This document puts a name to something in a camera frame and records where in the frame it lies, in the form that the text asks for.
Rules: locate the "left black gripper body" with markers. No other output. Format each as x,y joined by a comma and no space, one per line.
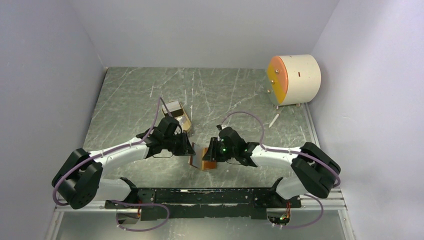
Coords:
175,143

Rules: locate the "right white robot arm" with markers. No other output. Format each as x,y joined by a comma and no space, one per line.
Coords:
315,172

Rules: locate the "cream cylindrical cabinet orange door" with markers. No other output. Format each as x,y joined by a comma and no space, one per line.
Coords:
292,79

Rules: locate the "black card divider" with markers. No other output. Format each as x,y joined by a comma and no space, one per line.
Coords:
177,112

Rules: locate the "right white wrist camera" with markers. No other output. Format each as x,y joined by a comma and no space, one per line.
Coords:
220,127

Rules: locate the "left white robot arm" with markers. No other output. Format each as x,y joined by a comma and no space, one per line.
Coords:
81,179

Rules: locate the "stack of white cards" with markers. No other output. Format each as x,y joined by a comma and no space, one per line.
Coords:
172,106

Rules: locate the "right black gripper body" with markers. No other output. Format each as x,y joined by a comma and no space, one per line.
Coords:
223,152

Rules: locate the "beige oval card tray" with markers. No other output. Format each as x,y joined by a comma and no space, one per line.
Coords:
184,121

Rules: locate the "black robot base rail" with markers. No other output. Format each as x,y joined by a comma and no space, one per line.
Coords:
149,204

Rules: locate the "white pen on table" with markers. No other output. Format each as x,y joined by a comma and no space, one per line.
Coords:
274,120

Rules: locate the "brown leather card holder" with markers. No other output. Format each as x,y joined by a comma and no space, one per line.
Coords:
197,161

